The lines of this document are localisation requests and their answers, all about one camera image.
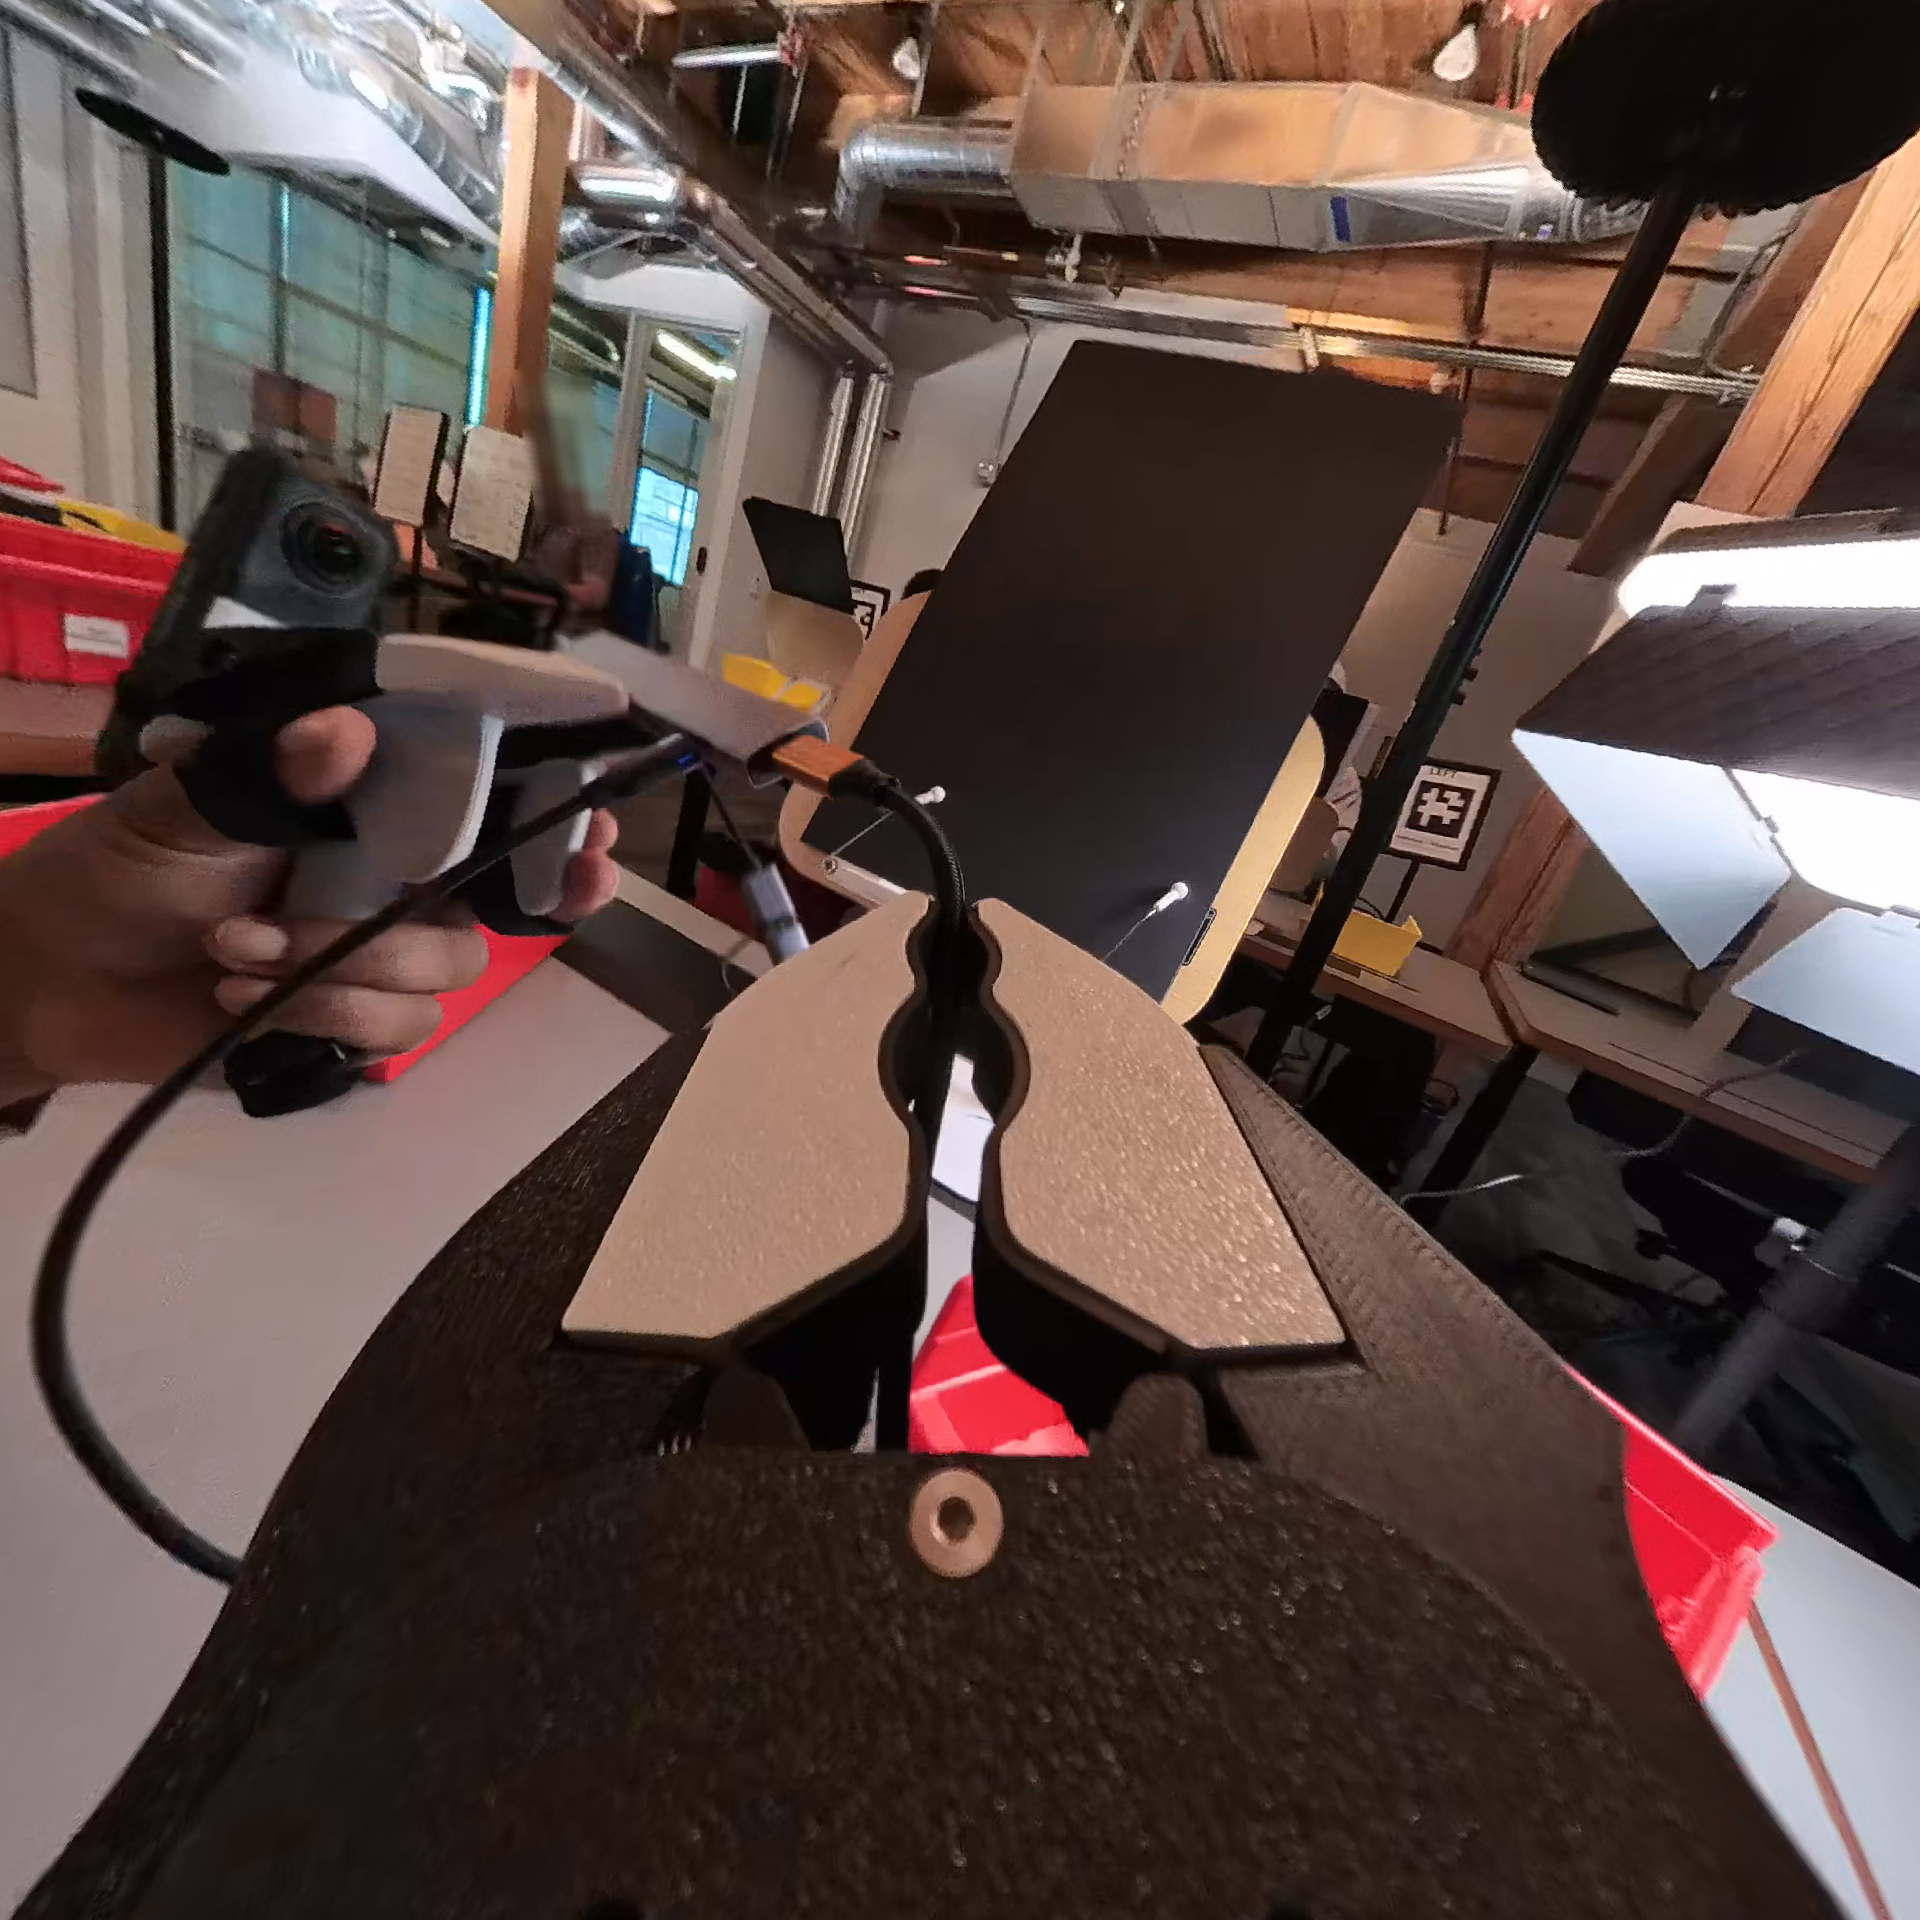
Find wooden support post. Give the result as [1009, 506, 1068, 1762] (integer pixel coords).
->
[483, 67, 580, 439]

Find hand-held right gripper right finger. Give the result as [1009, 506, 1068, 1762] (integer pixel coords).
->
[973, 896, 1350, 1370]

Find small printed tag sign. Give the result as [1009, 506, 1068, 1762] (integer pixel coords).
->
[1394, 759, 1502, 872]

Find wooden office desk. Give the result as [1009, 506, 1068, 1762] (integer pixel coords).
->
[1245, 899, 1876, 1189]

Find red plastic bin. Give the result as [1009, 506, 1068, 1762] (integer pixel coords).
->
[0, 509, 184, 686]
[0, 795, 570, 1085]
[907, 1275, 1779, 1700]

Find dark light stand pole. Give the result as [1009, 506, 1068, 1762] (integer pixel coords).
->
[1671, 1116, 1920, 1448]

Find black tablet tan rim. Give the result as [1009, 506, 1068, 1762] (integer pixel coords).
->
[777, 343, 1466, 1025]

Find computer monitor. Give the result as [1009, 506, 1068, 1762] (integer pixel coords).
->
[373, 405, 450, 528]
[450, 428, 545, 560]

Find silver ventilation duct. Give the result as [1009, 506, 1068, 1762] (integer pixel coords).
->
[831, 80, 1651, 248]

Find black floor lamp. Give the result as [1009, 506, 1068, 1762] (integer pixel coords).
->
[71, 87, 233, 530]
[1240, 0, 1920, 1078]

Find white tablet stand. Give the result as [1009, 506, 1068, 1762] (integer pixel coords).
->
[811, 780, 1204, 1208]

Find black cable blue-ring plug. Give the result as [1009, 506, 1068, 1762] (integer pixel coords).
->
[33, 733, 710, 1589]

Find black monitor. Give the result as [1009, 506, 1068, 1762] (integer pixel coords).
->
[741, 500, 862, 617]

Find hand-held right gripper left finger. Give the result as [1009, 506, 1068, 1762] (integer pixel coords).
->
[559, 890, 935, 1363]

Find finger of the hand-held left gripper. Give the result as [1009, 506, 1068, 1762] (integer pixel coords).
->
[374, 631, 636, 725]

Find cardboard box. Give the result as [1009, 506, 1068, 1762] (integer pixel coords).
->
[762, 585, 868, 690]

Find black cable orange plugs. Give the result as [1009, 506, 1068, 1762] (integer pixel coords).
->
[748, 733, 977, 1455]

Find bright white panel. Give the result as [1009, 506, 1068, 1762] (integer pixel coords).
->
[1513, 506, 1920, 1078]

